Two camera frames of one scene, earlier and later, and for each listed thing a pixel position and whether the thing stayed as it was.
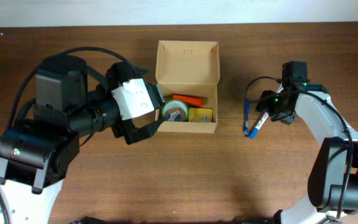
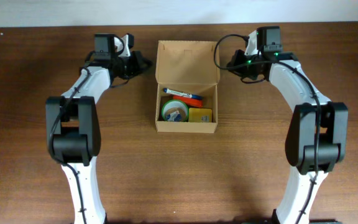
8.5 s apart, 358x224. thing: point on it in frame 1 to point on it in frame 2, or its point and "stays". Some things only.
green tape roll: [174, 110] stays
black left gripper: [119, 125] to [137, 63]
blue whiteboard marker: [254, 131] to [183, 94]
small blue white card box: [174, 116] stays
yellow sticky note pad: [200, 115] stays
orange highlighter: [189, 100] stays
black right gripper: [281, 115] to [238, 61]
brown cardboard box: [189, 69] stays
